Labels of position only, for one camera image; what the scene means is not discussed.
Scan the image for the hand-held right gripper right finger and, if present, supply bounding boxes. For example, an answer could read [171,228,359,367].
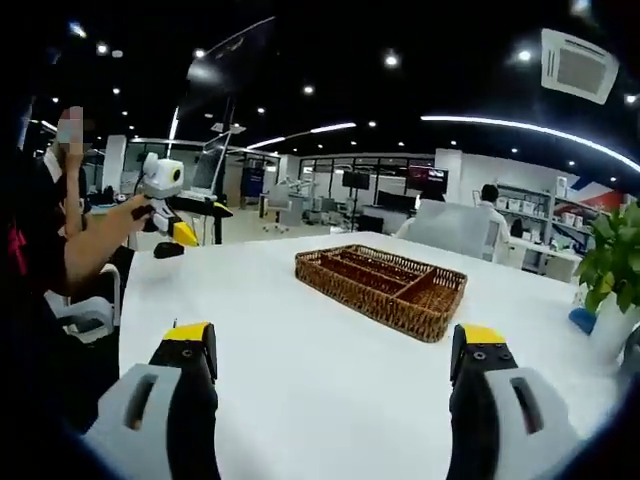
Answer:
[448,323,584,480]

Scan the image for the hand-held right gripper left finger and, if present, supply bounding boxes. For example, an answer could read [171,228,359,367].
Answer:
[85,322,221,480]

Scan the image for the wicker tray with storage slots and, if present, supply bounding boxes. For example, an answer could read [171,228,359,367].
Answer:
[294,243,469,344]

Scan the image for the white storage shelf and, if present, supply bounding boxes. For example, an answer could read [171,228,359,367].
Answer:
[494,177,606,251]

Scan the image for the person's left hand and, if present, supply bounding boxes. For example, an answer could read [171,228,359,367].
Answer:
[117,193,152,222]

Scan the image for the black stand with screen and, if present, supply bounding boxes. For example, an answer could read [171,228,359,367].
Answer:
[191,97,237,246]

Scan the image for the blue standing banner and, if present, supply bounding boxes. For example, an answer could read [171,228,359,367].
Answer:
[241,167,266,199]

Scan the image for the blue cloth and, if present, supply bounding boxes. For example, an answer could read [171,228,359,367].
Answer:
[568,307,599,334]

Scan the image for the white plant pot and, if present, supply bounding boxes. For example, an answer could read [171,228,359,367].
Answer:
[589,292,640,371]

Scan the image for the white mesh office chair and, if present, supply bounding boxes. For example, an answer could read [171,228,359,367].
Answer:
[405,201,494,261]

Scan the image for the green leafy plant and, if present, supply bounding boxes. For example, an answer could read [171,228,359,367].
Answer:
[574,199,640,314]

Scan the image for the ceiling air conditioner unit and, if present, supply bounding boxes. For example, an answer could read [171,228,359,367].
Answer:
[540,28,620,105]

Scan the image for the red wall screen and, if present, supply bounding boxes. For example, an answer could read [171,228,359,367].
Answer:
[407,166,450,191]

